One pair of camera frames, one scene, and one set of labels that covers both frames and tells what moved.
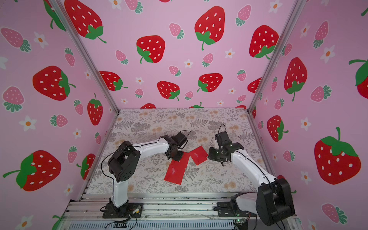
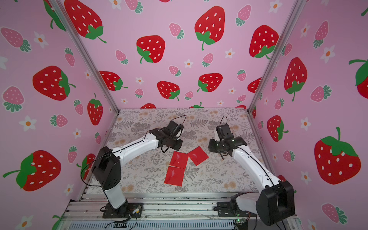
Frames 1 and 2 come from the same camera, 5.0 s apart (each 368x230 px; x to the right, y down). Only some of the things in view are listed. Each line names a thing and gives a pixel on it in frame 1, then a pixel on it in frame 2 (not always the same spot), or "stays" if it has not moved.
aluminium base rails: x=164 y=211 stays
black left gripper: x=178 y=158 -> x=178 y=147
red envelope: x=199 y=155 stays
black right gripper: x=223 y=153 -> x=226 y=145
